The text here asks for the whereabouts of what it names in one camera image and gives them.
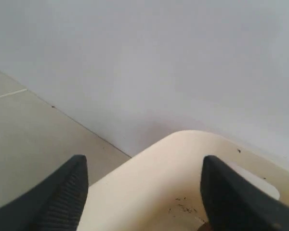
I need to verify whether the dark wooden spoon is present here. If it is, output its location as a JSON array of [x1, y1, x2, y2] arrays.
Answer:
[[197, 222, 211, 231]]

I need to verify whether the cream plastic tub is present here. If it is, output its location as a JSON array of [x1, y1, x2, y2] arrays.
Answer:
[[78, 130, 289, 231]]

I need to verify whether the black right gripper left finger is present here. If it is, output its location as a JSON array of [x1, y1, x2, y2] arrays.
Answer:
[[0, 155, 89, 231]]

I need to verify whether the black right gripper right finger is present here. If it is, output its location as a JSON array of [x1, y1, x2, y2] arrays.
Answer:
[[200, 155, 289, 231]]

